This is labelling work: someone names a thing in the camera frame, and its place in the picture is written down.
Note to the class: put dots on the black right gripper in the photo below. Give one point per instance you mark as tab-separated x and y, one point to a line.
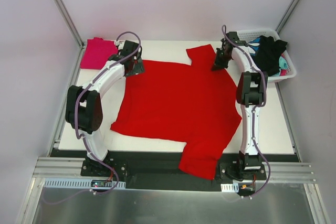
220	57

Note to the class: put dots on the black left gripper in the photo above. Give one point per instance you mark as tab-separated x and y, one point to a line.
135	67

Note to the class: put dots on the white plastic laundry basket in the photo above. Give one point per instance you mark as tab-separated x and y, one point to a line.
251	34

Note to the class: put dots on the red t shirt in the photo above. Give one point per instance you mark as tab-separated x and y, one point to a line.
184	103

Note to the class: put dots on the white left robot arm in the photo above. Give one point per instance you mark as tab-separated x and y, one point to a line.
84	107

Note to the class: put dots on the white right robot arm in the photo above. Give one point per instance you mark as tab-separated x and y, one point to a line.
251	95

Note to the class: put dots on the folded magenta t shirt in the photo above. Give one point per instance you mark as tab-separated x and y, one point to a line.
97	53

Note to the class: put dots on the black t shirt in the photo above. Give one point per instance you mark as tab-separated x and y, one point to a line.
268	52

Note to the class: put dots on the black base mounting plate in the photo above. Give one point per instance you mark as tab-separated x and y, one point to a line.
158	171

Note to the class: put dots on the right aluminium frame post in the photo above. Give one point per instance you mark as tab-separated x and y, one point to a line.
287	15

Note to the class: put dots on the aluminium frame post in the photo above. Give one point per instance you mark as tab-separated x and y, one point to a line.
287	15
69	22

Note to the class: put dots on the left aluminium frame post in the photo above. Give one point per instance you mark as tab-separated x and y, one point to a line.
69	22

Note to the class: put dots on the left white cable duct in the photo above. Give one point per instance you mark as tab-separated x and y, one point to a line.
73	183

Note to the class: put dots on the white cable duct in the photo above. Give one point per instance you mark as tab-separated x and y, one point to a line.
230	188
73	183

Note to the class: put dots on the aluminium rail right side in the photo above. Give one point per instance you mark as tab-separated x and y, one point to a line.
289	172

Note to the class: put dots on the aluminium rail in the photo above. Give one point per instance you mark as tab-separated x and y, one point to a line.
58	167
289	172

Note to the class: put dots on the right white cable duct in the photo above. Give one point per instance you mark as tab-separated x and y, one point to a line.
230	188

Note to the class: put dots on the aluminium rail left side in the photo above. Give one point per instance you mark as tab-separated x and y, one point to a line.
58	167

